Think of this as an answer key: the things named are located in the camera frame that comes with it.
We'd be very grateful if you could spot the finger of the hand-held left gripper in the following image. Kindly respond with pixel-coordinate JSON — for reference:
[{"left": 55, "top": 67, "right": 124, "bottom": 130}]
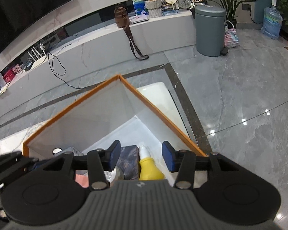
[{"left": 0, "top": 151, "right": 47, "bottom": 187}]

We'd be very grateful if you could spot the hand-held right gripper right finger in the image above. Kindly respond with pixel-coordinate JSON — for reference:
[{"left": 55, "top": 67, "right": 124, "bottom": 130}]
[{"left": 162, "top": 141, "right": 240, "bottom": 189}]

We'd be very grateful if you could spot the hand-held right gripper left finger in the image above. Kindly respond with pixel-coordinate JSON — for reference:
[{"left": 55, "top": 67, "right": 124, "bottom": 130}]
[{"left": 40, "top": 140, "right": 121, "bottom": 190}]

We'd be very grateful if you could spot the illustrated box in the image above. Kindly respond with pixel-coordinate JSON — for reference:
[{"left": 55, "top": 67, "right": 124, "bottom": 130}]
[{"left": 116, "top": 145, "right": 140, "bottom": 181}]

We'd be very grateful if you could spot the glitter compact mirror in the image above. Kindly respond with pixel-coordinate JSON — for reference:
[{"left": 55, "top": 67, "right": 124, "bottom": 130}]
[{"left": 103, "top": 165, "right": 125, "bottom": 187}]

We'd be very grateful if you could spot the yellow bottle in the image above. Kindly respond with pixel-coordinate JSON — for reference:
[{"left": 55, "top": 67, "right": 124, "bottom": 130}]
[{"left": 138, "top": 144, "right": 165, "bottom": 181}]

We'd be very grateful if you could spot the clear plastic crystal box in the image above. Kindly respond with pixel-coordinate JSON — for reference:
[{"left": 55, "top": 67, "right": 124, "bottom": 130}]
[{"left": 63, "top": 146, "right": 84, "bottom": 156}]

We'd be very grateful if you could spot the pink pump bottle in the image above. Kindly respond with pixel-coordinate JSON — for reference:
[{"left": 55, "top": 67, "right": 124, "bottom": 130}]
[{"left": 75, "top": 174, "right": 89, "bottom": 188}]

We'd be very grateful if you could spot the orange storage box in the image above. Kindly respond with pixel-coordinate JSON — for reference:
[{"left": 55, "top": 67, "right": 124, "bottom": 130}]
[{"left": 22, "top": 74, "right": 209, "bottom": 187}]

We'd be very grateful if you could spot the brown shoulder bag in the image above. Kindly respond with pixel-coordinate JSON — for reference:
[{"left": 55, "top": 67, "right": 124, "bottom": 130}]
[{"left": 114, "top": 2, "right": 149, "bottom": 61}]

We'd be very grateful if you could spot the red box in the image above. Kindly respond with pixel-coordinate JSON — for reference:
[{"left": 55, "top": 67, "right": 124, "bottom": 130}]
[{"left": 3, "top": 69, "right": 15, "bottom": 83}]

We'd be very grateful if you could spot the white router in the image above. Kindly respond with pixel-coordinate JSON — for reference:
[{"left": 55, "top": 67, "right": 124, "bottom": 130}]
[{"left": 24, "top": 43, "right": 50, "bottom": 71}]

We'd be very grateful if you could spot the marble tv console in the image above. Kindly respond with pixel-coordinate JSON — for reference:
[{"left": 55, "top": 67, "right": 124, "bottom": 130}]
[{"left": 0, "top": 10, "right": 199, "bottom": 101}]

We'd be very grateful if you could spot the grey pedal trash can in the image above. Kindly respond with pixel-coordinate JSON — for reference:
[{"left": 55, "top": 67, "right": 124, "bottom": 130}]
[{"left": 194, "top": 5, "right": 229, "bottom": 57}]

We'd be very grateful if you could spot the pastel woven bag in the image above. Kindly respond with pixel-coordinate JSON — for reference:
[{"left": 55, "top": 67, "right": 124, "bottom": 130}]
[{"left": 224, "top": 20, "right": 240, "bottom": 48}]

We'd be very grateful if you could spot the pink laptop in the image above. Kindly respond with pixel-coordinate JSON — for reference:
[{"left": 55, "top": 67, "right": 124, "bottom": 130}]
[{"left": 130, "top": 14, "right": 149, "bottom": 24}]

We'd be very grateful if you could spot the woven grey basket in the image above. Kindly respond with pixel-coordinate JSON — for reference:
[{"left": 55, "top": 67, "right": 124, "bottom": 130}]
[
  {"left": 149, "top": 8, "right": 164, "bottom": 18},
  {"left": 144, "top": 0, "right": 162, "bottom": 9}
]

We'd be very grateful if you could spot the black television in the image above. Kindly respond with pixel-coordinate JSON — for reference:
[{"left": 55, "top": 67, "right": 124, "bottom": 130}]
[{"left": 0, "top": 0, "right": 76, "bottom": 59}]

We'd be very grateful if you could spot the green potted plant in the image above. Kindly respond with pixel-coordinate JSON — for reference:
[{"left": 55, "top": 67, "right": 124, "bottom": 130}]
[{"left": 204, "top": 0, "right": 257, "bottom": 27}]

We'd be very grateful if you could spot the blue water jug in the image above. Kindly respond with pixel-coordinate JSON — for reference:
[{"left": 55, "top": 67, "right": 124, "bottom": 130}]
[{"left": 261, "top": 7, "right": 283, "bottom": 39}]

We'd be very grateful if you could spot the black cable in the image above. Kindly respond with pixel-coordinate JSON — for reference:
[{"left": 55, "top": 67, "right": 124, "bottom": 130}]
[{"left": 48, "top": 43, "right": 104, "bottom": 89}]

